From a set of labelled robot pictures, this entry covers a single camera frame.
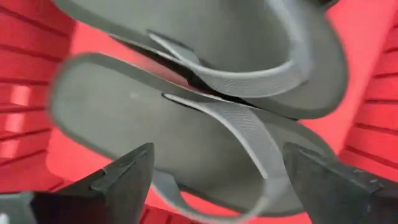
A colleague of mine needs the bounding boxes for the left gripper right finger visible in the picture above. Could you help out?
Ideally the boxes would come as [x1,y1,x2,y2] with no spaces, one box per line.
[282,141,398,224]

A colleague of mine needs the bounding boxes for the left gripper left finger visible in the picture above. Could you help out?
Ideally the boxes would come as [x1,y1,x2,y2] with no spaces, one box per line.
[30,142,155,224]

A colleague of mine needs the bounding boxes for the dark grey flip-flop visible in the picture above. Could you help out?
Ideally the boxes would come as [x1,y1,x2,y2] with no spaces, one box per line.
[47,52,338,224]
[51,0,349,121]

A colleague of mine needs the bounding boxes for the red plastic bin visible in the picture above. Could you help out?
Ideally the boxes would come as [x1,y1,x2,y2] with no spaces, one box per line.
[0,0,398,224]

